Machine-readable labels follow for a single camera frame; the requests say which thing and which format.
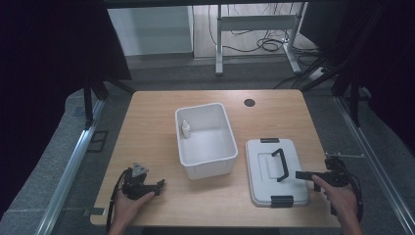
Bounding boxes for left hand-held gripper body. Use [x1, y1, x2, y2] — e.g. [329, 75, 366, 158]
[121, 162, 161, 201]

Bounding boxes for white lid with black handle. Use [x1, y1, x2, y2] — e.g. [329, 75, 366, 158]
[245, 137, 310, 209]

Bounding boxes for grey metal desk frame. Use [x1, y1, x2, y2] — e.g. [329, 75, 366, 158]
[214, 2, 307, 76]

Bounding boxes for white plastic storage box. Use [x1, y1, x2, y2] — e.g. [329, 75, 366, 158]
[174, 102, 240, 181]

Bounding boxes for small white bottle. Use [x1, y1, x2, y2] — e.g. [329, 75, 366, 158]
[181, 119, 193, 139]

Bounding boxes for white power strip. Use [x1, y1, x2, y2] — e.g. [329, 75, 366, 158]
[307, 66, 329, 82]

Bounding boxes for person's left hand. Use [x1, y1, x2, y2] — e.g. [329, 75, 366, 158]
[114, 190, 157, 227]

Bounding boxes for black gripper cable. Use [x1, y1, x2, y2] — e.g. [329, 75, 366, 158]
[105, 168, 129, 233]
[347, 171, 365, 223]

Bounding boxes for black cables on floor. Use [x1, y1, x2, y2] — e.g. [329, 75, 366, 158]
[207, 3, 327, 90]

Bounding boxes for black stand leg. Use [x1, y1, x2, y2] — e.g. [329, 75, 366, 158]
[81, 77, 111, 129]
[331, 70, 373, 128]

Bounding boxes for black curtain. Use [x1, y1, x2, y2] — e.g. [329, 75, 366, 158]
[299, 0, 415, 155]
[0, 0, 133, 219]

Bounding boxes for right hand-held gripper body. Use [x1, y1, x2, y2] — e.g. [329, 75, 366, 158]
[312, 156, 352, 188]

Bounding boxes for aluminium floor rail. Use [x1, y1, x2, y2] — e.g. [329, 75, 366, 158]
[34, 97, 107, 235]
[332, 94, 415, 235]

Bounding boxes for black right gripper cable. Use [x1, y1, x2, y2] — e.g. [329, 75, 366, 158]
[347, 171, 365, 223]

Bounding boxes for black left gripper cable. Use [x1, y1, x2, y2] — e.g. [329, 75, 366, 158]
[105, 168, 129, 233]

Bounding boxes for white cabinet panel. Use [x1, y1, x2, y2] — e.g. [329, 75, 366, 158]
[107, 5, 195, 57]

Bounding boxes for person's right hand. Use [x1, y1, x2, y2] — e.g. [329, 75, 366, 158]
[310, 174, 360, 226]

